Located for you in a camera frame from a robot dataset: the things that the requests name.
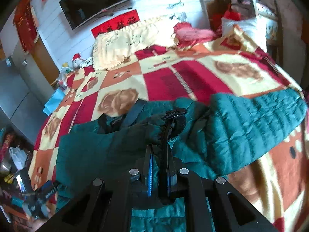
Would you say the santa plush toy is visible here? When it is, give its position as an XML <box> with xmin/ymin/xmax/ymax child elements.
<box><xmin>72</xmin><ymin>53</ymin><xmax>85</xmax><ymax>70</ymax></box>

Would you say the pink heart cushion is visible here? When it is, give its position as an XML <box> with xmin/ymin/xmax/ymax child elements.
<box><xmin>174</xmin><ymin>22</ymin><xmax>218</xmax><ymax>48</ymax></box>

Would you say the cream frilled pillow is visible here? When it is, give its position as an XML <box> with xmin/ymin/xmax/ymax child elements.
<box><xmin>92</xmin><ymin>16</ymin><xmax>180</xmax><ymax>70</ymax></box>

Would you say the grey refrigerator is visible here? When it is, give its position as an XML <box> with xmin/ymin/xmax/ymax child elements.
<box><xmin>1</xmin><ymin>57</ymin><xmax>47</xmax><ymax>145</ymax></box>

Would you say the white pillow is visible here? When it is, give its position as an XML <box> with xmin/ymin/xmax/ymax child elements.
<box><xmin>222</xmin><ymin>16</ymin><xmax>267</xmax><ymax>52</ymax></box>

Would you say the red checkered rose blanket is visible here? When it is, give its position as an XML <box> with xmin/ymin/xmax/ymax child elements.
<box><xmin>29</xmin><ymin>26</ymin><xmax>308</xmax><ymax>231</ymax></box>

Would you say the red calligraphy banner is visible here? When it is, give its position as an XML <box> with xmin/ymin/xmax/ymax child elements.
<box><xmin>91</xmin><ymin>9</ymin><xmax>140</xmax><ymax>38</ymax></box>

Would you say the wooden chair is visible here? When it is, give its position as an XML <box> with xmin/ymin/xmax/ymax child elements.
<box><xmin>224</xmin><ymin>0</ymin><xmax>283</xmax><ymax>65</ymax></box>

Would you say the white plastic bag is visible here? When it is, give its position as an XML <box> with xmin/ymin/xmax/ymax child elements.
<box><xmin>8</xmin><ymin>147</ymin><xmax>27</xmax><ymax>170</ymax></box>

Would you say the red hanging pennant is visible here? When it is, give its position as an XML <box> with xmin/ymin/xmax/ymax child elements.
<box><xmin>13</xmin><ymin>0</ymin><xmax>39</xmax><ymax>53</ymax></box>

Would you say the green quilted puffer jacket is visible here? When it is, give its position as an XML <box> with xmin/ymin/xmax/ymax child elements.
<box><xmin>55</xmin><ymin>88</ymin><xmax>307</xmax><ymax>222</ymax></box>

